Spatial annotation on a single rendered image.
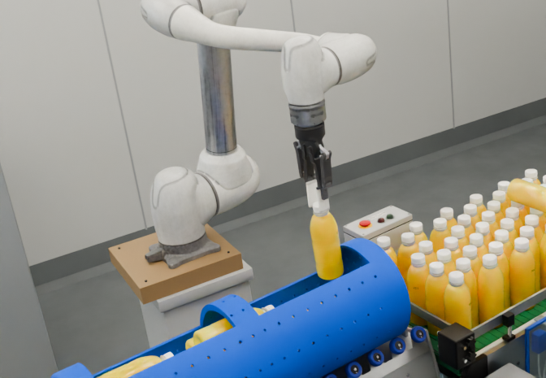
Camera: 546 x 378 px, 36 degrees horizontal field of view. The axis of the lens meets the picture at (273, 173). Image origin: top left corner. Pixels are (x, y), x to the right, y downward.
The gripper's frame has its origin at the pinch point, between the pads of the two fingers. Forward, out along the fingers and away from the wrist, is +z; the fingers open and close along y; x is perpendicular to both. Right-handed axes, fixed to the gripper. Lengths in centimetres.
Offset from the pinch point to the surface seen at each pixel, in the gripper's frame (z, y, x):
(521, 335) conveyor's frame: 49, 28, 43
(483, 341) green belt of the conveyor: 49, 24, 33
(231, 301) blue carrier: 15.4, 4.2, -31.3
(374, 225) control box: 29.0, -21.4, 33.9
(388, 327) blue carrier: 32.3, 19.4, 4.0
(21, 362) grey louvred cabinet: 105, -154, -56
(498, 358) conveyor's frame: 52, 28, 33
